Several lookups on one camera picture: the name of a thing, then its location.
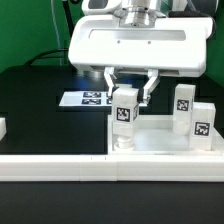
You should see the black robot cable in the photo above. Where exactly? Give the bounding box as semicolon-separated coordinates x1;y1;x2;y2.
23;0;76;67

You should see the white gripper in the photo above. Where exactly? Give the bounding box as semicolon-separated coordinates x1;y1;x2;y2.
68;15;213;104

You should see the white obstacle left bar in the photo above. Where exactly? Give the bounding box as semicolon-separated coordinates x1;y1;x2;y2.
0;118;7;141

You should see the white fiducial marker sheet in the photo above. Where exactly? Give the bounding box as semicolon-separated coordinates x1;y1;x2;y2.
58;91;148;108

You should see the white obstacle front bar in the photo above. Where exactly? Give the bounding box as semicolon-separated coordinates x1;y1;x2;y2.
0;155;224;182

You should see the grey thin cable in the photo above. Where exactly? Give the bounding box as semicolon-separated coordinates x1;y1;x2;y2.
50;0;64;67

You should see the white square tabletop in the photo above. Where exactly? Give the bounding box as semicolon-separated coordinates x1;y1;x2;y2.
107;115;224;156

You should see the white obstacle bar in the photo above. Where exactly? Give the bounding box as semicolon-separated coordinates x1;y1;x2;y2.
0;118;7;141
0;155;224;182

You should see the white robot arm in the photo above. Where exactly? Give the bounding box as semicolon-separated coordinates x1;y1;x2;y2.
68;0;220;102

